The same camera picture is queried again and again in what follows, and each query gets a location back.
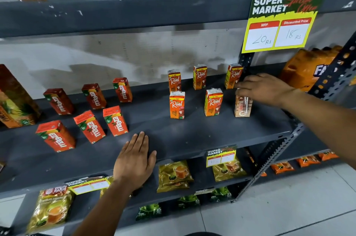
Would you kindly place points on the person's left hand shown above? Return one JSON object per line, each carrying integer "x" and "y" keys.
{"x": 133, "y": 169}

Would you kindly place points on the large yellow price sign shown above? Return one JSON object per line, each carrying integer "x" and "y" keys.
{"x": 281, "y": 21}

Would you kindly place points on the small juice carton with straw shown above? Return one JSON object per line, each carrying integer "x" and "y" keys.
{"x": 243, "y": 110}

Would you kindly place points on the group of red juice cartons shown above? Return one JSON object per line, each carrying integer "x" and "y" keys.
{"x": 57, "y": 135}

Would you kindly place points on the orange snack packet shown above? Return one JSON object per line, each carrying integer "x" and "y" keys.
{"x": 282, "y": 167}
{"x": 307, "y": 160}
{"x": 328, "y": 156}

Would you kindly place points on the large pineapple juice carton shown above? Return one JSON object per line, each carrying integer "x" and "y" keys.
{"x": 16, "y": 99}

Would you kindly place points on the small yellow price tag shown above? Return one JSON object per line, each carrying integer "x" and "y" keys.
{"x": 89, "y": 185}
{"x": 221, "y": 158}

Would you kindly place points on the person's right fingers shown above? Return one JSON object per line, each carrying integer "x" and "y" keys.
{"x": 246, "y": 87}

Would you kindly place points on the person's left middle finger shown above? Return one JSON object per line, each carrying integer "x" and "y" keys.
{"x": 140, "y": 144}

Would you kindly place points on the person's left little finger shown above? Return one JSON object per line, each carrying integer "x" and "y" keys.
{"x": 125, "y": 151}

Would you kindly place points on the group of orange juice cartons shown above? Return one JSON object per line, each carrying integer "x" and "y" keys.
{"x": 177, "y": 105}

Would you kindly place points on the person's left forearm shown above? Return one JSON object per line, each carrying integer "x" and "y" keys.
{"x": 103, "y": 213}

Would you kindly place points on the person's right hand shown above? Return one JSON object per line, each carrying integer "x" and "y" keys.
{"x": 267, "y": 90}

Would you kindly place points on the person's right forearm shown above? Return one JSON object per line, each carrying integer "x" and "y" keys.
{"x": 319, "y": 116}

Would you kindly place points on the gold tea packet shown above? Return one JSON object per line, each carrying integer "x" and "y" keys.
{"x": 229, "y": 172}
{"x": 171, "y": 187}
{"x": 51, "y": 208}
{"x": 173, "y": 173}

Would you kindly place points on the slotted grey metal upright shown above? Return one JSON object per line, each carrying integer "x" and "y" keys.
{"x": 278, "y": 149}
{"x": 247, "y": 62}

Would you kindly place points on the grey metal shelf board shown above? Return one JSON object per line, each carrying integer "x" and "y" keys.
{"x": 180, "y": 135}
{"x": 125, "y": 13}
{"x": 200, "y": 180}

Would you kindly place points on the shrink-wrapped orange soda pack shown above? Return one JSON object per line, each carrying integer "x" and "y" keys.
{"x": 303, "y": 67}

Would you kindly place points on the green tea packet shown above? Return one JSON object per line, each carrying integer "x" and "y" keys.
{"x": 189, "y": 202}
{"x": 148, "y": 212}
{"x": 221, "y": 194}

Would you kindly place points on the person's left thumb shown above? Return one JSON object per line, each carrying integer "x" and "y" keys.
{"x": 152, "y": 160}

